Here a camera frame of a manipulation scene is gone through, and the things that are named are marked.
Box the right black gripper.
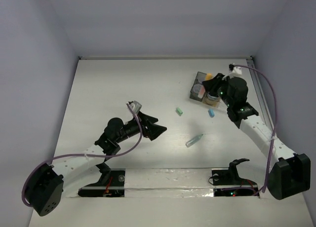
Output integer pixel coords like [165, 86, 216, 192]
[201, 73, 233, 108]

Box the orange pencil-shaped case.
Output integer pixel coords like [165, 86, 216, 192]
[198, 86, 205, 98]

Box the orange eraser cap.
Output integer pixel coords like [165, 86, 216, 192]
[205, 73, 213, 80]

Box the dark grey plastic bin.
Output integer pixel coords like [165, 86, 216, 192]
[190, 72, 212, 102]

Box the small blue eraser cap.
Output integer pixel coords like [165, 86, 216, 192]
[208, 109, 215, 117]

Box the green eraser cap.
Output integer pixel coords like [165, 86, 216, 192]
[176, 107, 183, 116]

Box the wooden bin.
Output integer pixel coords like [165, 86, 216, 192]
[202, 93, 221, 108]

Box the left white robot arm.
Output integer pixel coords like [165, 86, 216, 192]
[21, 112, 167, 216]

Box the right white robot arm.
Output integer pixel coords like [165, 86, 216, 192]
[202, 74, 311, 200]

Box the teal pencil-shaped case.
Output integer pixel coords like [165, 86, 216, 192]
[185, 134, 203, 148]

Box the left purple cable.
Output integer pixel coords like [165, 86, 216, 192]
[21, 102, 144, 208]

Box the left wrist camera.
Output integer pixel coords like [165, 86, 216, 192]
[126, 101, 142, 114]

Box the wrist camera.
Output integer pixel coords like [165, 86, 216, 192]
[126, 101, 142, 114]
[222, 64, 242, 80]

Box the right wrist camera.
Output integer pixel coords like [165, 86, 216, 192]
[222, 64, 242, 80]

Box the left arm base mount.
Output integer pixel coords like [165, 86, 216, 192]
[78, 163, 125, 197]

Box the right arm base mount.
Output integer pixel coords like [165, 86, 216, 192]
[208, 158, 259, 197]

